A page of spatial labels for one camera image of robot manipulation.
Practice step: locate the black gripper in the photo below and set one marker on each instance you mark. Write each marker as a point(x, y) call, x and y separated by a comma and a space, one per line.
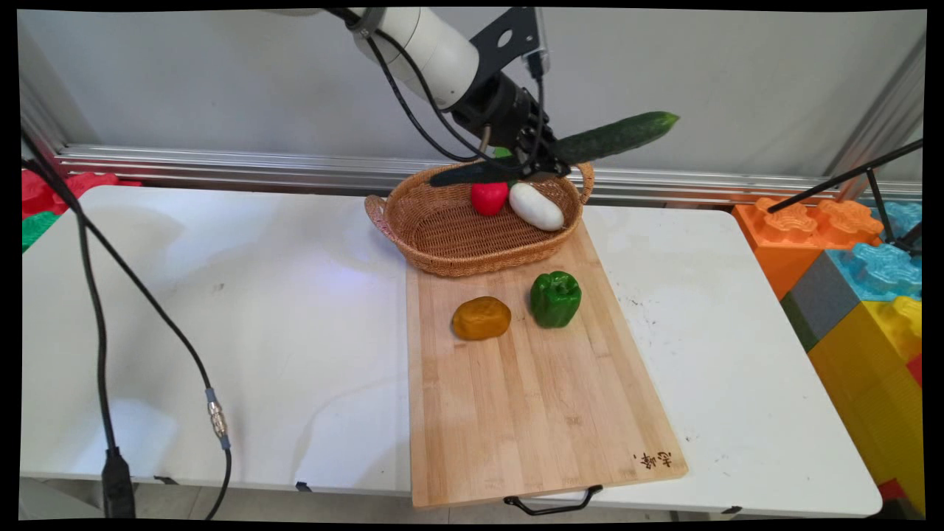
point(498, 107)

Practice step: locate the dark green cucumber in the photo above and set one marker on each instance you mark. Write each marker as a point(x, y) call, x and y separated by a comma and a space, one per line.
point(612, 136)

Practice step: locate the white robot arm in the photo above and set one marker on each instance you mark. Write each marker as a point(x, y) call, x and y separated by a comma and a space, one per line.
point(420, 44)

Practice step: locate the white eggplant toy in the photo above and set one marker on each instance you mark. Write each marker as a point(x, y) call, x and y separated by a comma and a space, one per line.
point(536, 206)

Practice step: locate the woven wicker basket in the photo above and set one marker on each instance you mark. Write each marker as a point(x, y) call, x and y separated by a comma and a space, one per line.
point(457, 251)

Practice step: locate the green bell pepper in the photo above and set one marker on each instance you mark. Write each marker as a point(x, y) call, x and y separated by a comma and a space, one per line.
point(555, 299)

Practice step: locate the orange-brown potato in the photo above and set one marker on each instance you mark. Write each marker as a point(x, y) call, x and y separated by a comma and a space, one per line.
point(481, 318)

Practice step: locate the orange big building block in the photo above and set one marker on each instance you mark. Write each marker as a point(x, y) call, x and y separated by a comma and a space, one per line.
point(789, 243)

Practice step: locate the grey big building block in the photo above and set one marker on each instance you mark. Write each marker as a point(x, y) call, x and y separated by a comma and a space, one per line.
point(822, 302)

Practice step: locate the black tripod stand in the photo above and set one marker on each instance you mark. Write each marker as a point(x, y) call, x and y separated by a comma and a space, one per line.
point(874, 188)

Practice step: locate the blue big building block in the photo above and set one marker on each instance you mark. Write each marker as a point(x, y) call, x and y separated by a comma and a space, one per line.
point(881, 273)

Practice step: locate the yellow big building block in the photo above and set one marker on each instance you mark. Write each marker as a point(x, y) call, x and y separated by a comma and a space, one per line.
point(874, 391)

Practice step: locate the small red building block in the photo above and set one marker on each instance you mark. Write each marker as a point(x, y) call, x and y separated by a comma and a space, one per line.
point(891, 490)

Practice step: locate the green building block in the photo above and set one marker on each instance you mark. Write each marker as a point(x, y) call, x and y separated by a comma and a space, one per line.
point(37, 230)

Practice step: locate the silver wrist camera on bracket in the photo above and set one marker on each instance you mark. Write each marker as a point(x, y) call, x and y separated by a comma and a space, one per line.
point(516, 37)

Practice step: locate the aluminium rail along wall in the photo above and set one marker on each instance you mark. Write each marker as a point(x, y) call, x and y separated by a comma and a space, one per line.
point(258, 168)

